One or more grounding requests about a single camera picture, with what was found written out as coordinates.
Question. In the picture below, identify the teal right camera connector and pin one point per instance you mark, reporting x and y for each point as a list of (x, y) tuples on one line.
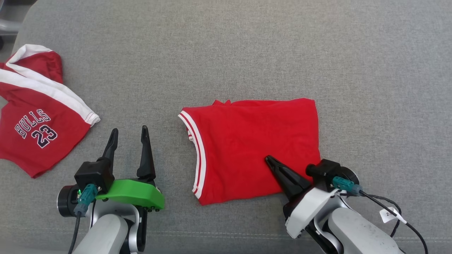
[(344, 184)]

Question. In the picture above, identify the red jersey top white sleeves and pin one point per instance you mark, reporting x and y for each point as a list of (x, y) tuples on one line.
[(247, 148)]

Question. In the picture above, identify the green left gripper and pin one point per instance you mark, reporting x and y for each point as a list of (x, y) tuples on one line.
[(137, 194)]

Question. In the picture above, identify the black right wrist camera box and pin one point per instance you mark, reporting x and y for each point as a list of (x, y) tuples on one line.
[(325, 171)]

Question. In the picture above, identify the red Bulls 23 shorts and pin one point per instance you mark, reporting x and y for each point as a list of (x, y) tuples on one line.
[(35, 106)]

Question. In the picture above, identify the teal left camera connector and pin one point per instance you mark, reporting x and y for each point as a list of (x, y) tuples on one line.
[(86, 197)]

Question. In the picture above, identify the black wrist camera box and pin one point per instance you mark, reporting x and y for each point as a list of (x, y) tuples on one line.
[(93, 174), (325, 171)]

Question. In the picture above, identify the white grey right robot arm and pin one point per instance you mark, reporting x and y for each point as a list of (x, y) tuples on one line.
[(356, 233)]

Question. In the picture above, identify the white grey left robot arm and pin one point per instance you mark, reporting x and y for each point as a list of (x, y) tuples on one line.
[(106, 233)]

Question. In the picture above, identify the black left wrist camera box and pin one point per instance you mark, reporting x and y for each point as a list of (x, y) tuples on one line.
[(93, 174)]

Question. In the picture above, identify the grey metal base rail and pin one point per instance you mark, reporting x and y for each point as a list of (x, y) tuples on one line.
[(9, 26)]

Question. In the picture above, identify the teal camera connector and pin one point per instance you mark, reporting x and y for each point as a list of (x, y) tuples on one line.
[(86, 197), (344, 184)]

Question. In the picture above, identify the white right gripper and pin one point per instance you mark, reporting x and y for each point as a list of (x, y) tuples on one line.
[(307, 208)]

